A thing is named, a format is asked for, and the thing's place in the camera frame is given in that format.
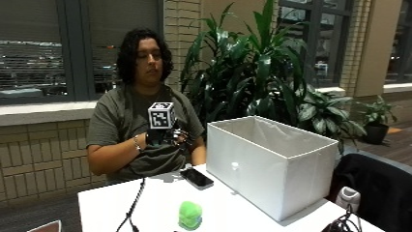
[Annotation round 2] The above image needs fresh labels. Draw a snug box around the white marker cube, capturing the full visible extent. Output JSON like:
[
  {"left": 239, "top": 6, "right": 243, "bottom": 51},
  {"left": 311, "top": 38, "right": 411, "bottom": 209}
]
[{"left": 147, "top": 101, "right": 177, "bottom": 131}]

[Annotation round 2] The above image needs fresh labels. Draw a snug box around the the person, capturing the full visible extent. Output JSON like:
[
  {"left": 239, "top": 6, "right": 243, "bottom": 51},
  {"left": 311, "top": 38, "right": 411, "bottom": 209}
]
[{"left": 87, "top": 27, "right": 207, "bottom": 186}]

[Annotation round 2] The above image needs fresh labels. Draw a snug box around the black smartphone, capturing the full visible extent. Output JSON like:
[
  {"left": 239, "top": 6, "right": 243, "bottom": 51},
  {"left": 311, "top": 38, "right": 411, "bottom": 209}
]
[{"left": 179, "top": 167, "right": 215, "bottom": 190}]

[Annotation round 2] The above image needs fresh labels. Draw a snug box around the white fabric storage box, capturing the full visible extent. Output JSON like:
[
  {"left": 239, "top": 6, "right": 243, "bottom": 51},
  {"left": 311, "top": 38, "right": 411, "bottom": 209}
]
[{"left": 205, "top": 115, "right": 340, "bottom": 222}]

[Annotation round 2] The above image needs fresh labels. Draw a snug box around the green soft toy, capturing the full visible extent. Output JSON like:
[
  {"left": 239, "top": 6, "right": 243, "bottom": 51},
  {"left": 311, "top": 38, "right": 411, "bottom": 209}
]
[{"left": 177, "top": 200, "right": 204, "bottom": 232}]

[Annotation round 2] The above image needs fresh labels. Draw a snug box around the large green leafy plant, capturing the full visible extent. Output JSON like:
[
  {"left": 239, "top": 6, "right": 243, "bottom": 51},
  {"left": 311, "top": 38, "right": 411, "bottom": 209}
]
[{"left": 179, "top": 0, "right": 368, "bottom": 155}]

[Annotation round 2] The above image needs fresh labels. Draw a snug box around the red-edged flat object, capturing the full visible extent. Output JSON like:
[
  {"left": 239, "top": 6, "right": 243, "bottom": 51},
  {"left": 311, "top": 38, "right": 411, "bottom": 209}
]
[{"left": 25, "top": 219, "right": 63, "bottom": 232}]

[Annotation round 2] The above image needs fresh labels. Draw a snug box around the white device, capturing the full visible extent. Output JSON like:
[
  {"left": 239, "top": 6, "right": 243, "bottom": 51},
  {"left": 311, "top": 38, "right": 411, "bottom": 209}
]
[{"left": 335, "top": 186, "right": 361, "bottom": 214}]

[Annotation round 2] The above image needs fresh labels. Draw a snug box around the black plant pot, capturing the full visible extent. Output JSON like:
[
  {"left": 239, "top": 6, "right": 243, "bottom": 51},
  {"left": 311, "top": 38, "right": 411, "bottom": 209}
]
[{"left": 363, "top": 123, "right": 391, "bottom": 146}]

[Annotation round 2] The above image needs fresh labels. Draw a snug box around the small potted plant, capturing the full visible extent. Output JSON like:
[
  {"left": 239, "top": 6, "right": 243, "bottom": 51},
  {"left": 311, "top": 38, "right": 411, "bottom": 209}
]
[{"left": 356, "top": 95, "right": 399, "bottom": 128}]

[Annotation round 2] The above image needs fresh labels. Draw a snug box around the black chair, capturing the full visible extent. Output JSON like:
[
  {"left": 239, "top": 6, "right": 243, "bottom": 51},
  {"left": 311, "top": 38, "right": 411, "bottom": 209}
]
[{"left": 325, "top": 153, "right": 412, "bottom": 232}]

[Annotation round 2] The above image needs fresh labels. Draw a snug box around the silver bracelet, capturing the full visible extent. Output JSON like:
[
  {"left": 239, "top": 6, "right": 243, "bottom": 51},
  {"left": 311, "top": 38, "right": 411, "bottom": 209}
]
[{"left": 132, "top": 134, "right": 143, "bottom": 153}]

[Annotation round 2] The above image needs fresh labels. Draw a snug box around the black cable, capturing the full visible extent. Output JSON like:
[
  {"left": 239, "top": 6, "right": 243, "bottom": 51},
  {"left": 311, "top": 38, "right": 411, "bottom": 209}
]
[{"left": 115, "top": 176, "right": 148, "bottom": 232}]

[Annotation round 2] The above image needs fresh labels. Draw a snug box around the dark window frame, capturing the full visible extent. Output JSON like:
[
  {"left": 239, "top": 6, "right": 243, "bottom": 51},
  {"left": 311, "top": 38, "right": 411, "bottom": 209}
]
[{"left": 0, "top": 0, "right": 167, "bottom": 106}]

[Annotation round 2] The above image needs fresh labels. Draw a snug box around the bundle of black cables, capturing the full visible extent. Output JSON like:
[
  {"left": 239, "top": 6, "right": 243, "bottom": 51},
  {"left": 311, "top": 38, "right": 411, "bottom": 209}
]
[{"left": 320, "top": 204, "right": 364, "bottom": 232}]

